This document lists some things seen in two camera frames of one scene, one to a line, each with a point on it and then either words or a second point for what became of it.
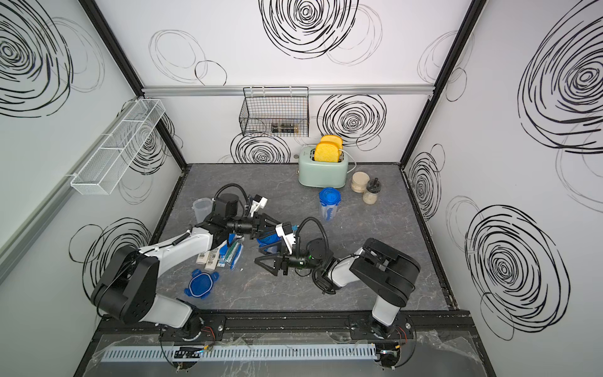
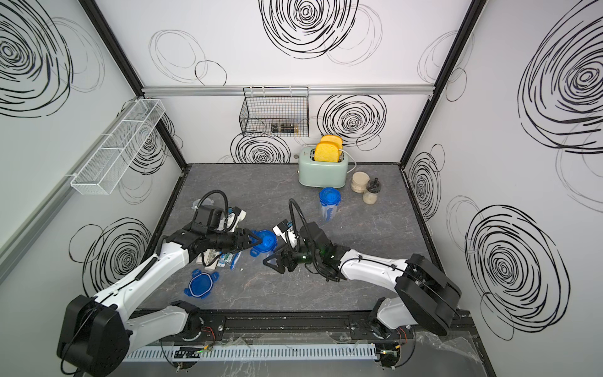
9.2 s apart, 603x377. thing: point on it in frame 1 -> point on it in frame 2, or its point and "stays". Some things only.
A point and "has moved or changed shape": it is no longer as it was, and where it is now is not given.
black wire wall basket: [275, 111] stays
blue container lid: [201, 283] stays
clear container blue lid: [270, 243] has moved or changed shape
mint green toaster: [320, 174] stays
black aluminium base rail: [166, 327] stays
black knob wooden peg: [373, 188] stays
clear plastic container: [202, 207] has moved or changed shape
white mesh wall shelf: [102, 173] stays
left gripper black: [256, 231] -> [244, 244]
